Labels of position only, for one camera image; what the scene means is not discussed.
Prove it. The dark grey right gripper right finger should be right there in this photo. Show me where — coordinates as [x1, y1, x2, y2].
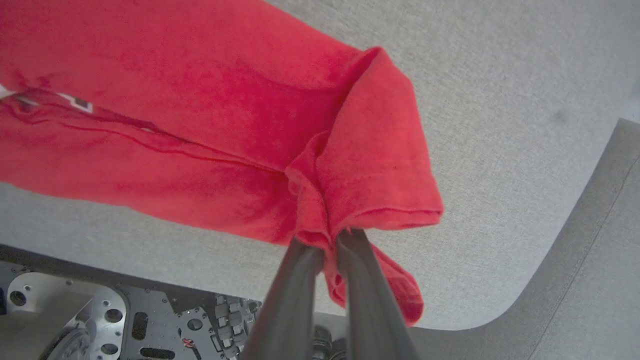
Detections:
[336, 229, 420, 360]

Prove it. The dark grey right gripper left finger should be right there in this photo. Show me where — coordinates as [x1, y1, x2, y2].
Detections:
[241, 236, 326, 360]

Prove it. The red and white shirt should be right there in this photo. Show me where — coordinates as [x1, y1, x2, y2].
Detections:
[0, 0, 444, 327]

